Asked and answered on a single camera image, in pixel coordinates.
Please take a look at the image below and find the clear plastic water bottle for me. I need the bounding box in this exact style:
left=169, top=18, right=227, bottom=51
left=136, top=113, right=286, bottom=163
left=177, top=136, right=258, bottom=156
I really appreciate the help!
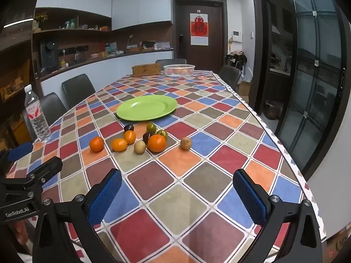
left=24, top=84, right=52, bottom=143

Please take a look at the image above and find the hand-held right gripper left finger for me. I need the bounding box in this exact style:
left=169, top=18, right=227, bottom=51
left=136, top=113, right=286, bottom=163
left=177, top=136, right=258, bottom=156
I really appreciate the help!
left=33, top=168, right=123, bottom=263

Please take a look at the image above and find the red and white wall poster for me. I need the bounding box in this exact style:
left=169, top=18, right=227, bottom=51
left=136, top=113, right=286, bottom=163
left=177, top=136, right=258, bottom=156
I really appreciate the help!
left=190, top=13, right=210, bottom=46

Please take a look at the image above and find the dark leather chair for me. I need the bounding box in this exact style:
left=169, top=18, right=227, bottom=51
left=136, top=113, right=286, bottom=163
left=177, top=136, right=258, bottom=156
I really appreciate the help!
left=22, top=92, right=68, bottom=140
left=155, top=59, right=187, bottom=68
left=218, top=65, right=242, bottom=91
left=61, top=74, right=96, bottom=109

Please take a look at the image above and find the cardboard box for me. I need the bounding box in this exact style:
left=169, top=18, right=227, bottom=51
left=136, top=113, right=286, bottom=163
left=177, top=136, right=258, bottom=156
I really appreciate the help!
left=237, top=81, right=252, bottom=96

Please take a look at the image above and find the clear plastic container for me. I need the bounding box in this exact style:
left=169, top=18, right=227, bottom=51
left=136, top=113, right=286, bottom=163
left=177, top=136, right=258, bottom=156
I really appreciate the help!
left=164, top=64, right=196, bottom=77

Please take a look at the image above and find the brown door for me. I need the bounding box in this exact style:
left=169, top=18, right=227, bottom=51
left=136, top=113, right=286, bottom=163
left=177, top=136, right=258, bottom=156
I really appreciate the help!
left=173, top=0, right=227, bottom=73

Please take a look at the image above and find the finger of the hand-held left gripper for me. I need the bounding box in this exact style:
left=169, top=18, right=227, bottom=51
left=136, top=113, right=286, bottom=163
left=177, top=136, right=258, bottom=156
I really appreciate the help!
left=16, top=156, right=63, bottom=198
left=0, top=142, right=34, bottom=170

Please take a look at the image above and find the wooden box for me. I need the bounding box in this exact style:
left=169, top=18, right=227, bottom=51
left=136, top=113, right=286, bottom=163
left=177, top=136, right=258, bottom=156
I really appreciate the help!
left=132, top=63, right=161, bottom=76

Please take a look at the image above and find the brown pot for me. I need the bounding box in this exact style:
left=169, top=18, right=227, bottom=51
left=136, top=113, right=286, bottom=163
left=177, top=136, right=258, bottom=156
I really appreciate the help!
left=264, top=100, right=283, bottom=120

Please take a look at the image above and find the checkered tablecloth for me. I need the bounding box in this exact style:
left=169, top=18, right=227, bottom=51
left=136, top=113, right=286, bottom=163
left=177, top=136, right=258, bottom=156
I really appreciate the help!
left=5, top=71, right=327, bottom=263

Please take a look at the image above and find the large orange mandarin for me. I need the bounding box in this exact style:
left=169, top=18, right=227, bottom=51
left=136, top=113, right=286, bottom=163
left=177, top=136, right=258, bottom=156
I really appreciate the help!
left=148, top=134, right=167, bottom=153

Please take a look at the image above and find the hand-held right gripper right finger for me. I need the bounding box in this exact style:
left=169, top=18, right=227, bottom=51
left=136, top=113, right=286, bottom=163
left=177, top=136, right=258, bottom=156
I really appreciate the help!
left=232, top=168, right=324, bottom=263

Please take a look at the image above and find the glass sliding door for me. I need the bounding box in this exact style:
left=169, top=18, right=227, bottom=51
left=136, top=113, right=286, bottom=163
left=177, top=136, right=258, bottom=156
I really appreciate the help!
left=274, top=0, right=347, bottom=170

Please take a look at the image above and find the green plate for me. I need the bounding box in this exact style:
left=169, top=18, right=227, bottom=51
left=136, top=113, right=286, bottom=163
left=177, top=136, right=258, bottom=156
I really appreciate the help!
left=116, top=95, right=178, bottom=121

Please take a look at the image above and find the pile of coats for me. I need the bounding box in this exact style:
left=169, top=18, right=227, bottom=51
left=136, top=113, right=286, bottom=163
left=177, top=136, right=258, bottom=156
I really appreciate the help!
left=225, top=51, right=248, bottom=70

